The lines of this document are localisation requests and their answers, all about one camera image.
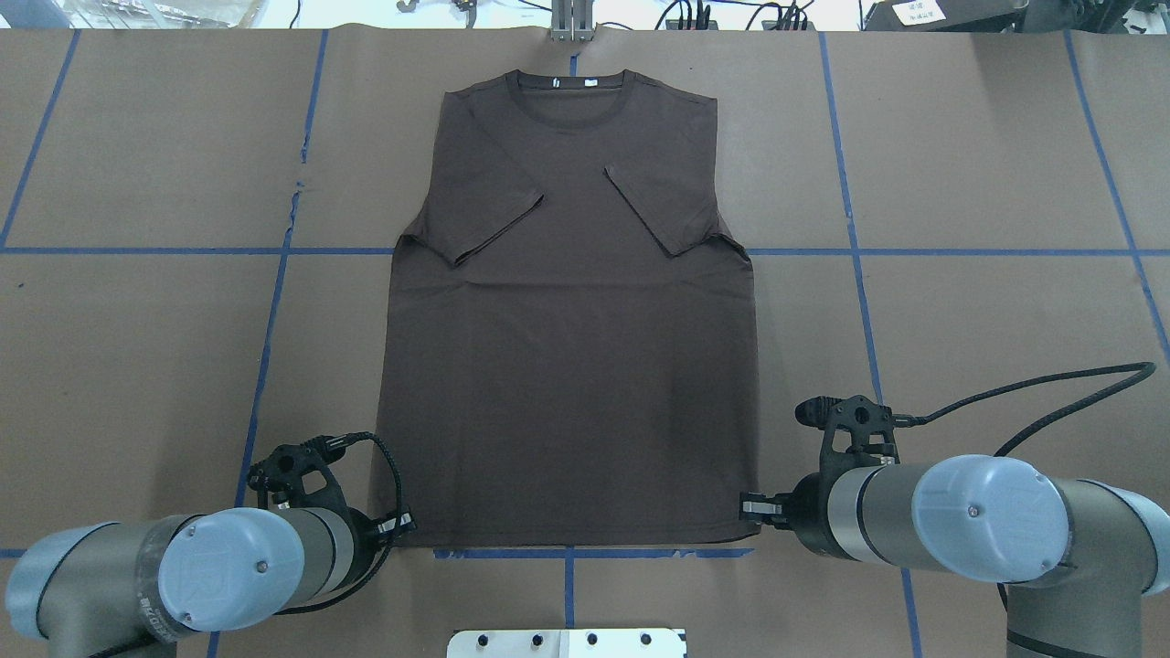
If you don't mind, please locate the right black braided cable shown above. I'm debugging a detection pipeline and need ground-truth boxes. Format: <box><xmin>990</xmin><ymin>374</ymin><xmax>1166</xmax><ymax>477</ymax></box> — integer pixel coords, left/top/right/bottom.
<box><xmin>892</xmin><ymin>362</ymin><xmax>1157</xmax><ymax>458</ymax></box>

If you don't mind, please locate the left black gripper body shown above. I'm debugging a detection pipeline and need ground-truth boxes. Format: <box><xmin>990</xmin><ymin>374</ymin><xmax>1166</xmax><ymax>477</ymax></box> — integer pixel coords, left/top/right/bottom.
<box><xmin>343</xmin><ymin>507</ymin><xmax>392</xmax><ymax>587</ymax></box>

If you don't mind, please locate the left black braided cable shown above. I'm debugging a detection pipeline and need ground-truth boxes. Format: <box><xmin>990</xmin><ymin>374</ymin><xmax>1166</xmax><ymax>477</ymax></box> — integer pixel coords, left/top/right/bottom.
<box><xmin>87</xmin><ymin>431</ymin><xmax>405</xmax><ymax>658</ymax></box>

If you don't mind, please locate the aluminium profile post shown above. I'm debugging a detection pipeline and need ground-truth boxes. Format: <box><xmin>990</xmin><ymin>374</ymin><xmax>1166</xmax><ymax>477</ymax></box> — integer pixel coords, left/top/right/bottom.
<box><xmin>548</xmin><ymin>0</ymin><xmax>596</xmax><ymax>43</ymax></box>

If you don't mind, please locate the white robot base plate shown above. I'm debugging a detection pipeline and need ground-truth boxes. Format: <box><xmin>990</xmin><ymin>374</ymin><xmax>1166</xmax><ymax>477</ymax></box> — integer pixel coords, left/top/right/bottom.
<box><xmin>445</xmin><ymin>626</ymin><xmax>690</xmax><ymax>657</ymax></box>

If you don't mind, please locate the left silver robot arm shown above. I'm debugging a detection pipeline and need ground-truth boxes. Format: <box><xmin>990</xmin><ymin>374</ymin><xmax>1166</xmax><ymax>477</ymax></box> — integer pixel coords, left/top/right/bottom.
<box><xmin>5</xmin><ymin>507</ymin><xmax>415</xmax><ymax>657</ymax></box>

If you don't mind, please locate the dark brown t-shirt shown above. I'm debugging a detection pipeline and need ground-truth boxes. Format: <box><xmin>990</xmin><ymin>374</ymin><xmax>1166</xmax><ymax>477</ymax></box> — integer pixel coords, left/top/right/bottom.
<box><xmin>377</xmin><ymin>70</ymin><xmax>758</xmax><ymax>550</ymax></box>

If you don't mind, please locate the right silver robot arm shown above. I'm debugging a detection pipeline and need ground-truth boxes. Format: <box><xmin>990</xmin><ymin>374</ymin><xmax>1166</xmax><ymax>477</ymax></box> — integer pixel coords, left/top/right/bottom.
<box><xmin>739</xmin><ymin>454</ymin><xmax>1169</xmax><ymax>657</ymax></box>

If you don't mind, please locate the black braided cable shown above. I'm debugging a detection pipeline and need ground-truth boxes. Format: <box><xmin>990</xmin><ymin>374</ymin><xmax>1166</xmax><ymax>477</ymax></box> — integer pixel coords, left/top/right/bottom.
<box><xmin>87</xmin><ymin>431</ymin><xmax>405</xmax><ymax>658</ymax></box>
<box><xmin>892</xmin><ymin>362</ymin><xmax>1157</xmax><ymax>458</ymax></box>

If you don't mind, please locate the brown paper table cover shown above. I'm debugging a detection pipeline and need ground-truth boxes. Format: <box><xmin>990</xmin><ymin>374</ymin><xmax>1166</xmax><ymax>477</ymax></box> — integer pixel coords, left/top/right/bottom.
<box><xmin>0</xmin><ymin>27</ymin><xmax>1170</xmax><ymax>658</ymax></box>

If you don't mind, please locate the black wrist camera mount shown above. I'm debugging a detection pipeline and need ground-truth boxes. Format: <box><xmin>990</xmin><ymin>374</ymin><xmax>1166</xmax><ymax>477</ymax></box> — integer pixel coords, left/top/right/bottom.
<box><xmin>245</xmin><ymin>434</ymin><xmax>365</xmax><ymax>515</ymax></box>
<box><xmin>794</xmin><ymin>396</ymin><xmax>901</xmax><ymax>478</ymax></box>

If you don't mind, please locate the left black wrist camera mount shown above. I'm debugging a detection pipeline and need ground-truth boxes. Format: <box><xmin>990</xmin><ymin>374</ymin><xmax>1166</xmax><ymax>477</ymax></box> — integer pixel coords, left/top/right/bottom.
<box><xmin>245</xmin><ymin>434</ymin><xmax>365</xmax><ymax>515</ymax></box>

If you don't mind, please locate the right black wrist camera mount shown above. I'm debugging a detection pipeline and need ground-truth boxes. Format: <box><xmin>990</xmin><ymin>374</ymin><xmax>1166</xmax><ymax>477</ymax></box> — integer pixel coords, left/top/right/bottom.
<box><xmin>794</xmin><ymin>396</ymin><xmax>901</xmax><ymax>478</ymax></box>

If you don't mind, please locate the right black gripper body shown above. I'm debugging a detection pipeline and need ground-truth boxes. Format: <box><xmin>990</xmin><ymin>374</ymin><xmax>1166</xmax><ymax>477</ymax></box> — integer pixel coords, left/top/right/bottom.
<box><xmin>786</xmin><ymin>473</ymin><xmax>837</xmax><ymax>557</ymax></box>

